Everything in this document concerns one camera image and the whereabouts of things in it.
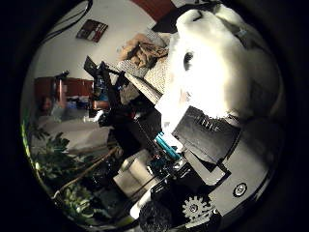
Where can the white plush toy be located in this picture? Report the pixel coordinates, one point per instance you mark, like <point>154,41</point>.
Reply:
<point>209,64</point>

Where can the grey woven cushion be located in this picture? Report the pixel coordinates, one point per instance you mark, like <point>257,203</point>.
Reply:
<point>156,77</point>

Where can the black metal stand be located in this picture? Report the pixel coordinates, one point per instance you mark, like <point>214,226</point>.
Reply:
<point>107,83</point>

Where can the black flat board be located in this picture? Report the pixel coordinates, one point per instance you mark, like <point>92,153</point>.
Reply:
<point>167,24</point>

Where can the brown wooden stick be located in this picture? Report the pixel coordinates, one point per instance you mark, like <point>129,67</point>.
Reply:
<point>87,170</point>

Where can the black flat panel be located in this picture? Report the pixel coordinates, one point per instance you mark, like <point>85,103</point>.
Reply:
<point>90,66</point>

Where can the green leafy plant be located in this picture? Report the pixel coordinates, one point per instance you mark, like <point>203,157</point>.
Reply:
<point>51,158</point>

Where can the seated person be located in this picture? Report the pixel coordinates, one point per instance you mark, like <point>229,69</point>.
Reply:
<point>48,104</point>

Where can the dark framed wall picture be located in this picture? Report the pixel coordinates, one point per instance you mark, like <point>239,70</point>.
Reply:
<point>92,30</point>

